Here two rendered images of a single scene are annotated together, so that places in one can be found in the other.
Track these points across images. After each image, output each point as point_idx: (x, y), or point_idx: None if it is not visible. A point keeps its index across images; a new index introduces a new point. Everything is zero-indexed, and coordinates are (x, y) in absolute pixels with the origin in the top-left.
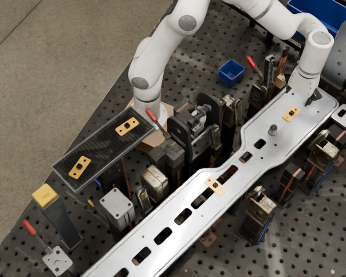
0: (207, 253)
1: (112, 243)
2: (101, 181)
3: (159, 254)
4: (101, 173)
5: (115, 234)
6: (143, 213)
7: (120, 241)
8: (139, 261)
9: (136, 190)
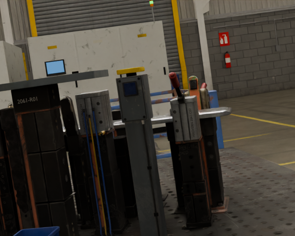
0: (76, 210)
1: (125, 232)
2: (62, 171)
3: (113, 121)
4: (59, 129)
5: (116, 178)
6: (80, 137)
7: (124, 122)
8: (129, 171)
9: (67, 97)
